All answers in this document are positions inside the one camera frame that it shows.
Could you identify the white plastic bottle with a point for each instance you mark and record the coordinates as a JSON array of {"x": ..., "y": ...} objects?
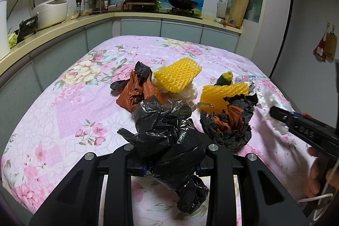
[{"x": 221, "y": 10}]

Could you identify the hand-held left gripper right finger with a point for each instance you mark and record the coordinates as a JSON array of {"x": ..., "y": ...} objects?
[{"x": 198, "y": 169}]

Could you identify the wooden cutting board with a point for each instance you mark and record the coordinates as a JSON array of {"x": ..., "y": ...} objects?
[{"x": 239, "y": 10}]

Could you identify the black capped seasoning bottle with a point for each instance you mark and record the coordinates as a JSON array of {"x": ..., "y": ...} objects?
[{"x": 78, "y": 7}]

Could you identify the brown hanging bag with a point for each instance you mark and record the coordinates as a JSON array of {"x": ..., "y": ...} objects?
[{"x": 331, "y": 44}]

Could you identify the kitchen counter with grey cabinets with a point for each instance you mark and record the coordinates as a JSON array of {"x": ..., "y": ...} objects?
[{"x": 140, "y": 27}]

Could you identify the white jug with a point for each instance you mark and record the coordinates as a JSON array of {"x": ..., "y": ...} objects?
[{"x": 4, "y": 27}]

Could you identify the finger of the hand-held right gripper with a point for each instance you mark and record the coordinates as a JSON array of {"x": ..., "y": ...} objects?
[{"x": 280, "y": 114}]

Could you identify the pink floral blanket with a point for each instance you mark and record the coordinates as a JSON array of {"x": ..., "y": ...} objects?
[{"x": 79, "y": 109}]

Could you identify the black and orange plastic bag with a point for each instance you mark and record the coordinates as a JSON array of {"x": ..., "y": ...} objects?
[{"x": 132, "y": 91}]

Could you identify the large yellow foam net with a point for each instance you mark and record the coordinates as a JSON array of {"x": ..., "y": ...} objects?
[{"x": 177, "y": 76}]

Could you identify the green cabbage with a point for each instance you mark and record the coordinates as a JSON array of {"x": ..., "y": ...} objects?
[{"x": 12, "y": 40}]

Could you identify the white foam net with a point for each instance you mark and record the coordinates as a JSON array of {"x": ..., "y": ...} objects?
[{"x": 188, "y": 93}]

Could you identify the crumpled black and orange bag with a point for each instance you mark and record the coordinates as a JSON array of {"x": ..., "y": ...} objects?
[{"x": 233, "y": 136}]

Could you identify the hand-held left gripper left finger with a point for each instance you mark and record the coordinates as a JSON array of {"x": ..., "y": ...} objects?
[{"x": 142, "y": 169}]

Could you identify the white rice cooker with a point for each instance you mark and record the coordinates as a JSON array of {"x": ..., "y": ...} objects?
[{"x": 51, "y": 13}]

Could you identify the small yellow foam net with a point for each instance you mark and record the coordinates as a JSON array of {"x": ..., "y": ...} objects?
[{"x": 217, "y": 95}]

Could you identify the black wok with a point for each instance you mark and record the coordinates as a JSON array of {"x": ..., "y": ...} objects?
[{"x": 182, "y": 3}]

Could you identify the black sandwich maker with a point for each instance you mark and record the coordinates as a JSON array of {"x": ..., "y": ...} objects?
[{"x": 27, "y": 27}]

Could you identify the person's right hand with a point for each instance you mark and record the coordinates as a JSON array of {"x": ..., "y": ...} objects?
[{"x": 313, "y": 175}]

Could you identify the gas stove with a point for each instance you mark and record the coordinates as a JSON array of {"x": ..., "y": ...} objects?
[{"x": 182, "y": 13}]

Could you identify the clear plastic wrapper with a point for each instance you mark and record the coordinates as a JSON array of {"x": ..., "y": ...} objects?
[{"x": 246, "y": 83}]

